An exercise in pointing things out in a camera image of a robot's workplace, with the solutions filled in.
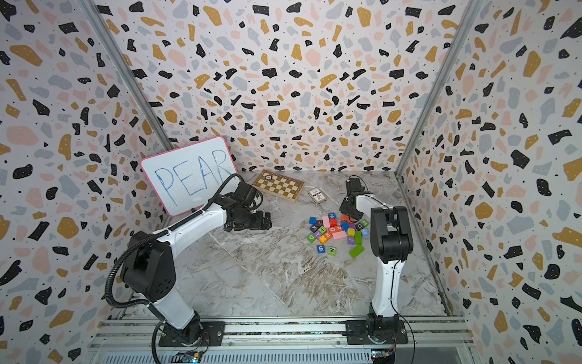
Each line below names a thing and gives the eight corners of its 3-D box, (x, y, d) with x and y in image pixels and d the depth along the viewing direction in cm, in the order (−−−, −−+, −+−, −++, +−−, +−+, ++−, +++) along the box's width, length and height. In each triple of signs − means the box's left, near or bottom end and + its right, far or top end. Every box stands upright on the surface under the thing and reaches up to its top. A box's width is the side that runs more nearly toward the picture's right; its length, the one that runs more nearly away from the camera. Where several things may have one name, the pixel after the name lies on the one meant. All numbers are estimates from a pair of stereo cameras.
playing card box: (317, 205, 112) (317, 202, 110) (308, 193, 116) (308, 190, 115) (327, 200, 114) (327, 197, 112) (317, 189, 118) (318, 186, 117)
